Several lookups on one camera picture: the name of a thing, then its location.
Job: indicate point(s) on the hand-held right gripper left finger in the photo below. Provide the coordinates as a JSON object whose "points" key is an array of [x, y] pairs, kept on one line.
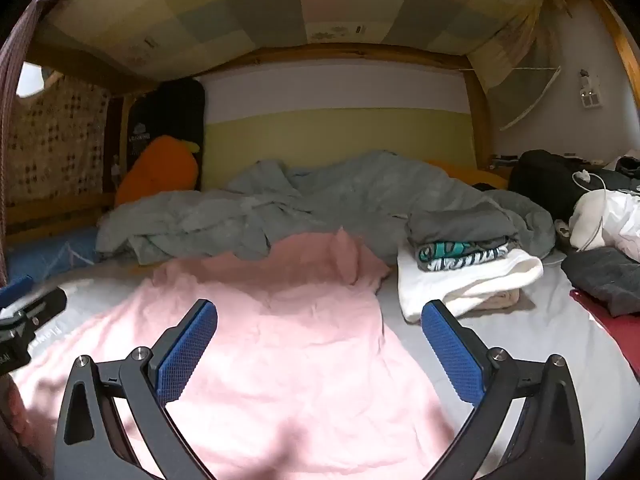
{"points": [[187, 350]]}

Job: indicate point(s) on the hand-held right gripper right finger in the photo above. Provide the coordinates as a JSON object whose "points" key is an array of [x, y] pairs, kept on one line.
{"points": [[452, 355]]}

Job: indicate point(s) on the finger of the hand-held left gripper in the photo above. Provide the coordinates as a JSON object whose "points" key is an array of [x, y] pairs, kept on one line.
{"points": [[12, 290]]}

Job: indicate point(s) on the pink printed t-shirt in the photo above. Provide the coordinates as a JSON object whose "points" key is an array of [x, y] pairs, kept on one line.
{"points": [[280, 335]]}

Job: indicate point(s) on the stack of folded clothes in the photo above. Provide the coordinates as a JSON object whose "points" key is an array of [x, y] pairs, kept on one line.
{"points": [[500, 275]]}

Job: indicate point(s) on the blue cloth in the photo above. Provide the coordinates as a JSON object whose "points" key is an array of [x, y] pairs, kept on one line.
{"points": [[50, 255]]}

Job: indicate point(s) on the beige folded garment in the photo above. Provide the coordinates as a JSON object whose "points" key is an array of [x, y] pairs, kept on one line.
{"points": [[495, 301]]}

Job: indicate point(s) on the teal printed folded garment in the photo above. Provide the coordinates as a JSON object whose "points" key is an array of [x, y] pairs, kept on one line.
{"points": [[450, 251]]}

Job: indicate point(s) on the grey folded garment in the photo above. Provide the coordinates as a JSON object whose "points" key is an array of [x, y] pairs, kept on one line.
{"points": [[460, 225]]}

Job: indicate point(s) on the patterned lattice curtain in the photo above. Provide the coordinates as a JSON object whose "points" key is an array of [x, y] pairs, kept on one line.
{"points": [[55, 135]]}

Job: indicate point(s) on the dark red cloth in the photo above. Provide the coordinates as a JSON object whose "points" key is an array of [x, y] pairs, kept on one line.
{"points": [[620, 335]]}

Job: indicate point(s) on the dark grey cloth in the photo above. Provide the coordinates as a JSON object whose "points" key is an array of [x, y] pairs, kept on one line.
{"points": [[605, 275]]}

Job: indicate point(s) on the red plaid curtain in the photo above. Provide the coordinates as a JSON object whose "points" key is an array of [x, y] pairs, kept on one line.
{"points": [[7, 110]]}

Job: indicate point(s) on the orange plush toy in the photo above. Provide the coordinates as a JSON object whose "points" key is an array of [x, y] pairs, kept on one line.
{"points": [[155, 170]]}

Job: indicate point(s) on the white fleece garment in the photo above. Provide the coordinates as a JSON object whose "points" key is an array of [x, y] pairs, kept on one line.
{"points": [[595, 215]]}

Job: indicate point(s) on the black bag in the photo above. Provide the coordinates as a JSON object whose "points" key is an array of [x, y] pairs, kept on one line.
{"points": [[540, 175]]}

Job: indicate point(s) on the grey crumpled blanket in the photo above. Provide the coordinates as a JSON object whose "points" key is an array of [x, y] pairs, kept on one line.
{"points": [[325, 195]]}

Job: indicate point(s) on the black printed cushion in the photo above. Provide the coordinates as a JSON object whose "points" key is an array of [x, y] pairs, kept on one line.
{"points": [[170, 110]]}

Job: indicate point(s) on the checkered pastel canopy cloth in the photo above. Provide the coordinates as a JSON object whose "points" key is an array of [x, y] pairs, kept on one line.
{"points": [[300, 0]]}

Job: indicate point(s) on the white wall socket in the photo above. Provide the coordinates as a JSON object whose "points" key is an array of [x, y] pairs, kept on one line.
{"points": [[590, 97]]}

